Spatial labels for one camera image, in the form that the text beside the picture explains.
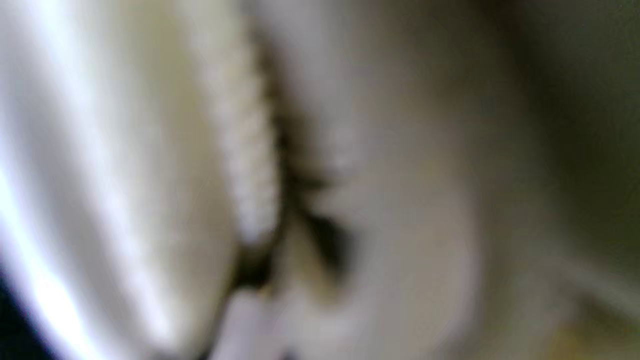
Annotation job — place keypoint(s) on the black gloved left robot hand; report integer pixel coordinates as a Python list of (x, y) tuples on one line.
[(12, 330)]

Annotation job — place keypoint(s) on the cream white cosmetics bag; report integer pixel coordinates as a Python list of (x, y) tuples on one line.
[(350, 175)]

